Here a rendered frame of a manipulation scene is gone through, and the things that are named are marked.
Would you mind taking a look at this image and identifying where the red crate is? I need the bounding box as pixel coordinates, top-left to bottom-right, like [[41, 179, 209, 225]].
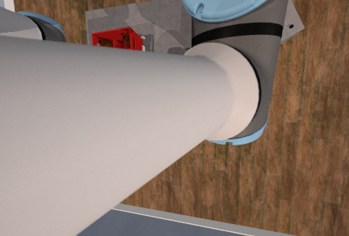
[[92, 27, 143, 51]]

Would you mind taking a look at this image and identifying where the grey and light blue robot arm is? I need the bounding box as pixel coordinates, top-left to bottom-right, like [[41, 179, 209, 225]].
[[0, 0, 288, 236]]

